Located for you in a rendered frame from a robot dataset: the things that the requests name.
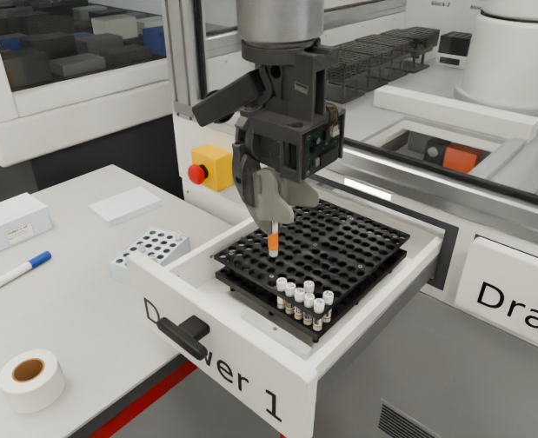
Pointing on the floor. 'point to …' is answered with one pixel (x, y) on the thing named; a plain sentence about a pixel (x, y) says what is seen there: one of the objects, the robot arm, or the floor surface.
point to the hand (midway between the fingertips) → (269, 219)
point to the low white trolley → (96, 328)
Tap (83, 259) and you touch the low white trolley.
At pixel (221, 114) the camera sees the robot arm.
